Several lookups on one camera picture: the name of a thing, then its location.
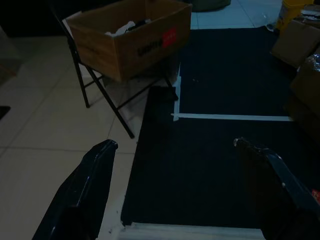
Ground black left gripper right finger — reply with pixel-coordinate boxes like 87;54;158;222
233;136;320;240

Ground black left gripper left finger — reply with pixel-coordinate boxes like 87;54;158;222
32;139;118;240

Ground open printed cardboard box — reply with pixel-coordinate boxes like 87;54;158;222
65;0;193;83

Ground dark blue carpet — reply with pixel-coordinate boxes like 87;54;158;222
121;26;320;230

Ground white tape strip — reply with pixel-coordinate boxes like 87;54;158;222
171;112;294;123

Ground brown cardboard box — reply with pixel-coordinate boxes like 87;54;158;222
271;18;320;69
289;51;320;143

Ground yellow plastic container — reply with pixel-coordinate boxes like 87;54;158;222
276;0;314;30

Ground black folding chair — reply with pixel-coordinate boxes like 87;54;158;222
48;0;180;140

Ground white crumpled paper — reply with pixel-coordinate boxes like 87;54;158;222
104;21;137;37

